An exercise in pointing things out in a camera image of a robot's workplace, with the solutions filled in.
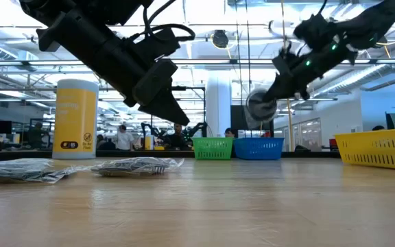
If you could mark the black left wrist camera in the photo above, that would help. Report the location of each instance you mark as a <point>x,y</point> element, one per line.
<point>156,44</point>

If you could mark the clear plastic bagged comb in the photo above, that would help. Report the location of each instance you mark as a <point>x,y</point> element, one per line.
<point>132,166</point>
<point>19,169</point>
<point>259,109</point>

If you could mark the person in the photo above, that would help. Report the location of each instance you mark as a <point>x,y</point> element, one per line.
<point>177,137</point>
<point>39,137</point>
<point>105,144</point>
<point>230,132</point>
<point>125,137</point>
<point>378,128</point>

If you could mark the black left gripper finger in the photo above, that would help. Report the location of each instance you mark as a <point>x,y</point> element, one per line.
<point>170,111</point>

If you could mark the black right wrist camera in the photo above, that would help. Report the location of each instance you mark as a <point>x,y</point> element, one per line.
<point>314,29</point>

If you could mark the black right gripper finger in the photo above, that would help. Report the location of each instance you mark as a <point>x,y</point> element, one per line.
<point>279,89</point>

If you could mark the black background robot arm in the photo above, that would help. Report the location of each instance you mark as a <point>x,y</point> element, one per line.
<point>147,128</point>
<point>197,127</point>

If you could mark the black cabinet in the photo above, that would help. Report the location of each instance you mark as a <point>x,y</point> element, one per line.
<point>238,118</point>

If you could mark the blue plastic basket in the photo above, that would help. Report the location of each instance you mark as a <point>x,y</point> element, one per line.
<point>258,149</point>

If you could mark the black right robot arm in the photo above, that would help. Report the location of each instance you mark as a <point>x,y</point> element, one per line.
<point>382,17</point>

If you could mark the yellow plastic basket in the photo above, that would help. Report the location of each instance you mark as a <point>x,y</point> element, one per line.
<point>379,147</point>

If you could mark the green plastic basket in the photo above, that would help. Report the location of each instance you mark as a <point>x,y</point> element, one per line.
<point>213,149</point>

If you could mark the yellow white wipes canister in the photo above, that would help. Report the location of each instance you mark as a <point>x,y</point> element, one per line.
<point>75,116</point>

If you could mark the white building column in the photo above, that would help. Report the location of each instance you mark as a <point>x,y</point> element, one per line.
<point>218,109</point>

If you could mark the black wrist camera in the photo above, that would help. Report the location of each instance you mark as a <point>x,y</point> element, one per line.
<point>314,29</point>
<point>156,44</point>

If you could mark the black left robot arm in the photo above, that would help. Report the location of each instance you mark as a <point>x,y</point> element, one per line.
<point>91,8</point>

